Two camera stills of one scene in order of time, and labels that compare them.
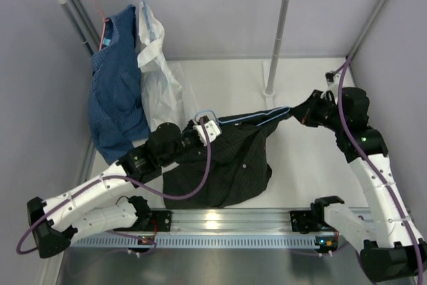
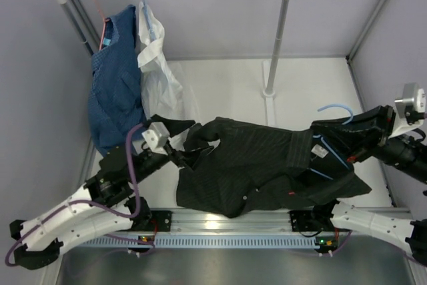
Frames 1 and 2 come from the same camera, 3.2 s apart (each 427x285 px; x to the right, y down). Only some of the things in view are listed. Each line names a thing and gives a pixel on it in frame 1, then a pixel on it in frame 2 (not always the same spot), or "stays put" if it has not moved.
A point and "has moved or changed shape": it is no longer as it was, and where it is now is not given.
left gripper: (197, 151) to (191, 159)
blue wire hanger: (217, 120) to (325, 142)
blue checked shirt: (117, 113) stays put
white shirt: (161, 90) stays put
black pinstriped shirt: (239, 163) has moved or changed shape
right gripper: (305, 112) to (364, 132)
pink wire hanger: (105, 19) stays put
